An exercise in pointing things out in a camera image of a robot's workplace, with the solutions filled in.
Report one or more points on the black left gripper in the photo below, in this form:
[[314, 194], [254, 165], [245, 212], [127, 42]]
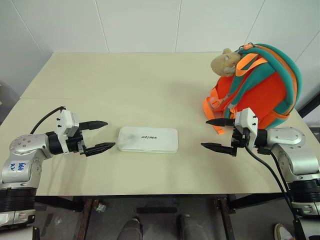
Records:
[[75, 145]]

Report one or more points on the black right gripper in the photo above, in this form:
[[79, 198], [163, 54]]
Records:
[[238, 140]]

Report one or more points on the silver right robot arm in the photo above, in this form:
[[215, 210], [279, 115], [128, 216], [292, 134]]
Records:
[[295, 162]]

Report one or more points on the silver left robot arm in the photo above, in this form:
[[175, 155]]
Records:
[[22, 160]]

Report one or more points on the white rectangular case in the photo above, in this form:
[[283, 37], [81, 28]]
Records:
[[148, 139]]

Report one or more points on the orange and teal backpack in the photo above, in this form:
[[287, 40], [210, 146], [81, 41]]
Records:
[[262, 87]]

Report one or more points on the beige plush toy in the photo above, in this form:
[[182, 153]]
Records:
[[223, 63]]

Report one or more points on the crumpled clear wrapper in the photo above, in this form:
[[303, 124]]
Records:
[[101, 208]]

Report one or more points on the rusty metal table leg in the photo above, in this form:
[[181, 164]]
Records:
[[226, 220], [85, 220]]

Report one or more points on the black metal stand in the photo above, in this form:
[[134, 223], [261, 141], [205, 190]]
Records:
[[310, 105]]

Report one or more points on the dark rounded shape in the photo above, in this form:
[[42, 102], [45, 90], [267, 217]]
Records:
[[191, 228], [130, 230]]

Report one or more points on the white shoe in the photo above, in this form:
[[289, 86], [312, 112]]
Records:
[[283, 232]]

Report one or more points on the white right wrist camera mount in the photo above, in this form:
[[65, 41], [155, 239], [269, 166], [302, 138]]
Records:
[[247, 118]]

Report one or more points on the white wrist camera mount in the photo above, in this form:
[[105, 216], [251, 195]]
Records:
[[66, 122], [247, 118]]

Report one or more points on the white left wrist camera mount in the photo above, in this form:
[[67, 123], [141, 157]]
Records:
[[66, 122]]

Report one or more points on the black table frame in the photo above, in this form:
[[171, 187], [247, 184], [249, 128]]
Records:
[[150, 197]]

